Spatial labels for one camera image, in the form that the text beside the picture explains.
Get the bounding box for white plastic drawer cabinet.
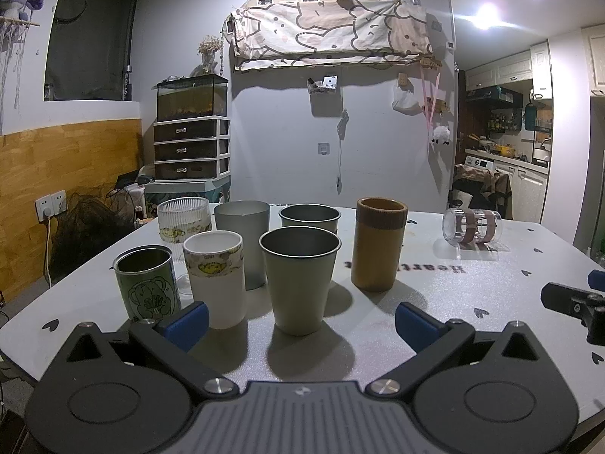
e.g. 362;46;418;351
152;117;232;182

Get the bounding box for white power cable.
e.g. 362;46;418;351
42;220;54;290

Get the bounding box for purple plush toy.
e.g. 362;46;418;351
0;0;46;22

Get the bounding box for black laptop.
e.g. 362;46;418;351
113;170;143;194

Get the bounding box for tall steel cup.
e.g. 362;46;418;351
259;227;342;337

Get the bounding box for brown bamboo cup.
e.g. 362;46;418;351
352;197;408;293

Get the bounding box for patterned cabinet stand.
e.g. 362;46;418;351
144;175;232;219

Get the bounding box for macrame wall hanging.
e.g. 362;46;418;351
0;14;41;110

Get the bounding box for pink ribbon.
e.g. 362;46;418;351
420;64;443;129

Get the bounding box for dark window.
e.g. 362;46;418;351
44;0;143;103

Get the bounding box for white kitchen counter cabinet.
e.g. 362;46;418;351
494;156;552;224

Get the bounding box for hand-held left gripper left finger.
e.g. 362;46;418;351
59;301;240;396

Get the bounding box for white washing machine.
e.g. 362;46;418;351
465;155;497;174

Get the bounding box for air conditioner with printed cover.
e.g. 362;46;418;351
223;0;434;72

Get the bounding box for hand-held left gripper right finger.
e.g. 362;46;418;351
365;302;540;396

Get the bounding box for dried flowers in vase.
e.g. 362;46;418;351
197;35;223;75

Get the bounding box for ceiling light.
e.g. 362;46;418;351
470;2;504;29

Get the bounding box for wall-mounted holder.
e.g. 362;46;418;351
307;74;340;95

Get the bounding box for short steel cup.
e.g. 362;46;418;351
279;204;342;238

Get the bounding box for glass fish tank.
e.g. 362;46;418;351
152;74;230;123

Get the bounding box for clear glass cup pink bands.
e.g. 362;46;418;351
442;208;503;247

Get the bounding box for white upper kitchen cabinets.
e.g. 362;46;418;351
465;40;554;100

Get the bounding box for grey plastic cup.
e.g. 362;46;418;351
214;201;271;291

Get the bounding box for white hanging bag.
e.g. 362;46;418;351
392;86;422;115

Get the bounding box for white cup cartoon band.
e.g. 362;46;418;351
183;230;248;330

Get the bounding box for hanging white cable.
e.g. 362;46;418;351
335;109;351;194

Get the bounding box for black netting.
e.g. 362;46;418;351
50;189;139;281

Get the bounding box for chair with draped clothing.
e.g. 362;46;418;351
451;163;514;221

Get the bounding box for green cartoon tin cup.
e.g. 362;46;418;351
112;245;183;323

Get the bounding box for ribbed clear glass cup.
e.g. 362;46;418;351
157;197;210;298

